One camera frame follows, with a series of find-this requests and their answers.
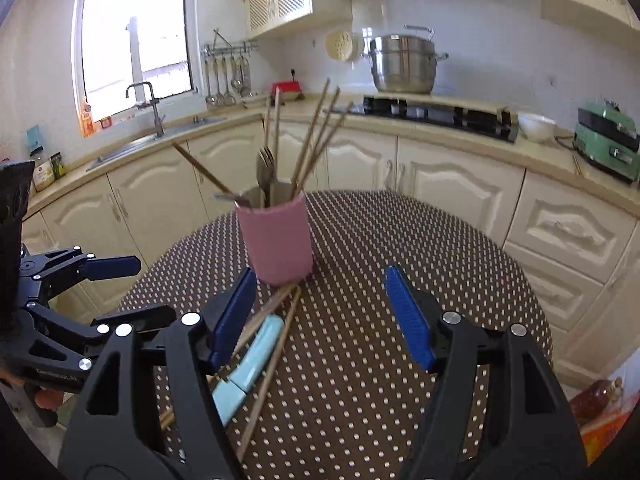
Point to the green electric cooker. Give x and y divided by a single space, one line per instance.
605 142

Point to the orange package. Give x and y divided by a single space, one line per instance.
600 440

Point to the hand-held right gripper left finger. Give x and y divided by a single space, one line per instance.
232 315

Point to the steel serving spoon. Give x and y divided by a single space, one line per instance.
245 87

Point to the steel faucet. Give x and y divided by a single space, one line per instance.
157 115

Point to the orange plastic bottle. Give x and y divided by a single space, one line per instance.
88 120

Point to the dark brown chopstick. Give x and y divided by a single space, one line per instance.
200 167

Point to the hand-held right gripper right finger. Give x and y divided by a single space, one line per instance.
410 317

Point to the cream perforated colander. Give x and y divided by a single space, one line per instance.
339 46

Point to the small green packet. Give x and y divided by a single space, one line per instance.
58 166

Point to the steel fork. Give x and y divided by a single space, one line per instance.
268 160

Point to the red box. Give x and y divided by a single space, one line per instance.
286 89

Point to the beige kitchen countertop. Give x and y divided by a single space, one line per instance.
545 157

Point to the brown dotted tablecloth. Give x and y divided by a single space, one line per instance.
350 240

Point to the light blue card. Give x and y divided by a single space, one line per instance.
34 137

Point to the steel skimmer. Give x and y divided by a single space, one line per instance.
229 95

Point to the steel steamer pot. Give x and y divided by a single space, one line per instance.
405 67

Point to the cream base cabinets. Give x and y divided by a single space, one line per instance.
450 190

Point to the steel ladle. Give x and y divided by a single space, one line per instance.
210 97

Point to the light blue knife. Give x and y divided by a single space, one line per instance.
252 355

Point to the steel spatula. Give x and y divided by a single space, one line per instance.
220 95

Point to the person's left hand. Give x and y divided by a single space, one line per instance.
46 399

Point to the steel wall utensil rack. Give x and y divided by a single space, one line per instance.
230 49

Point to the short wooden chopstick pair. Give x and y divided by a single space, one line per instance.
577 165

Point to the pink cup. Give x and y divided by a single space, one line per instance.
275 240

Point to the amber bottle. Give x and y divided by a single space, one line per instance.
595 396

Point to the steel sink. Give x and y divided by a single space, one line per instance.
150 142

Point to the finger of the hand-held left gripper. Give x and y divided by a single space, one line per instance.
115 266
150 317

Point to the long light wooden chopstick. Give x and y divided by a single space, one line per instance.
330 135
268 125
312 125
322 132

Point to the black gas stove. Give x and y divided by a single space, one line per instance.
425 112

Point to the pile of wooden chopsticks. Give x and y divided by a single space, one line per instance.
274 360

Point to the white bowl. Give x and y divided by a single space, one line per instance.
536 127

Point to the kitchen window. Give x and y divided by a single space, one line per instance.
135 35

